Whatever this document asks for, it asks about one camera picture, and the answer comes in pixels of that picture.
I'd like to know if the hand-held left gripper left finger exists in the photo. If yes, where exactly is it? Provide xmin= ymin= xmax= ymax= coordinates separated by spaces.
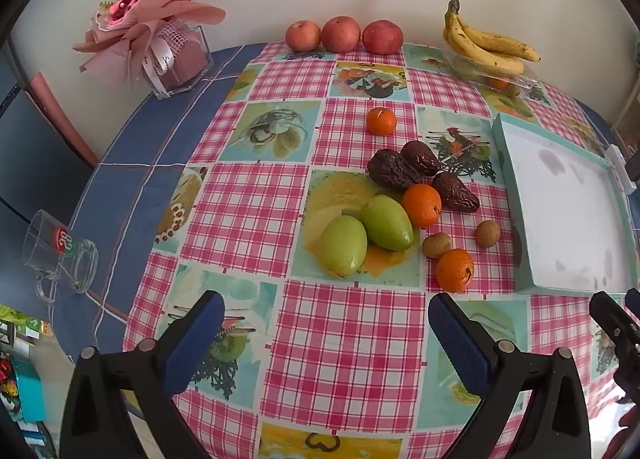
xmin=59 ymin=290 xmax=227 ymax=459

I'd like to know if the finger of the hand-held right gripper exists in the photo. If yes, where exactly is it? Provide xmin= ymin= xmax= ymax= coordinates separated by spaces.
xmin=589 ymin=291 xmax=632 ymax=346
xmin=624 ymin=288 xmax=640 ymax=325

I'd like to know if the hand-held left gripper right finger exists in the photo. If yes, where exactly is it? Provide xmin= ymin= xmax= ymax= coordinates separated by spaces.
xmin=428 ymin=292 xmax=593 ymax=459

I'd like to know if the orange tangerine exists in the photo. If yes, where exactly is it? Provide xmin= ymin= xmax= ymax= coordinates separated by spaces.
xmin=402 ymin=183 xmax=443 ymax=228
xmin=435 ymin=248 xmax=475 ymax=293
xmin=366 ymin=107 xmax=398 ymax=136

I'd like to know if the white tray with teal rim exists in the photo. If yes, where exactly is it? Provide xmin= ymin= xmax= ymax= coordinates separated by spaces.
xmin=491 ymin=113 xmax=640 ymax=296

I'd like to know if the green jujube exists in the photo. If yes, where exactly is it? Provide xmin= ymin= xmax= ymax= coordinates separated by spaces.
xmin=360 ymin=194 xmax=415 ymax=252
xmin=319 ymin=215 xmax=369 ymax=277

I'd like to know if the brown wrinkled date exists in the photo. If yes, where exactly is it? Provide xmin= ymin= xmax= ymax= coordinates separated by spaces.
xmin=431 ymin=172 xmax=481 ymax=214
xmin=400 ymin=140 xmax=443 ymax=177
xmin=367 ymin=149 xmax=425 ymax=190

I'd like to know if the person's right hand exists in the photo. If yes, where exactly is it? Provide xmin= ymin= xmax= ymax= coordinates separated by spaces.
xmin=602 ymin=401 xmax=640 ymax=459

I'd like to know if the pink checkered tablecloth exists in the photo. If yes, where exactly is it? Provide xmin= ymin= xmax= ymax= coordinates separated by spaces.
xmin=122 ymin=41 xmax=631 ymax=459

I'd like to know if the clear glass mug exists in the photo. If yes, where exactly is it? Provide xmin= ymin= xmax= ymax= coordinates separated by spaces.
xmin=21 ymin=209 xmax=100 ymax=305

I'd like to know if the pile of colourful packages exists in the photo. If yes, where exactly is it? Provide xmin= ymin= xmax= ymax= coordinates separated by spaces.
xmin=0 ymin=304 xmax=56 ymax=440

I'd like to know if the grey cabinet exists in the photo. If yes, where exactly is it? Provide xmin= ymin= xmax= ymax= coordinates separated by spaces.
xmin=0 ymin=39 xmax=98 ymax=260

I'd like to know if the clear plastic container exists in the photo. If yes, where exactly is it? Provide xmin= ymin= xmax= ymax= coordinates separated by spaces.
xmin=442 ymin=46 xmax=543 ymax=98

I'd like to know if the small tangerine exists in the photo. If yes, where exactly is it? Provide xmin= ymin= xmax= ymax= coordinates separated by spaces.
xmin=487 ymin=76 xmax=521 ymax=97

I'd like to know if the pink panel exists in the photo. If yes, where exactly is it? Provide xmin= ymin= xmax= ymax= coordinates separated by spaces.
xmin=27 ymin=74 xmax=101 ymax=170

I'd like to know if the square glass vase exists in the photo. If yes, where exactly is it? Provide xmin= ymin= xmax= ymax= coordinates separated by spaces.
xmin=141 ymin=25 xmax=212 ymax=100

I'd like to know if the yellow banana bunch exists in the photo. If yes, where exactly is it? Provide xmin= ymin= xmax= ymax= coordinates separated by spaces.
xmin=442 ymin=0 xmax=542 ymax=76

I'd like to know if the red apple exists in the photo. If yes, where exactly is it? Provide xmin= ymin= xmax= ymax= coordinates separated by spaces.
xmin=361 ymin=20 xmax=404 ymax=56
xmin=320 ymin=16 xmax=362 ymax=54
xmin=285 ymin=20 xmax=322 ymax=52

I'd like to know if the pink wrapped flower bouquet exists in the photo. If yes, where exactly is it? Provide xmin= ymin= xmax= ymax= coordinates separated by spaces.
xmin=71 ymin=0 xmax=227 ymax=90

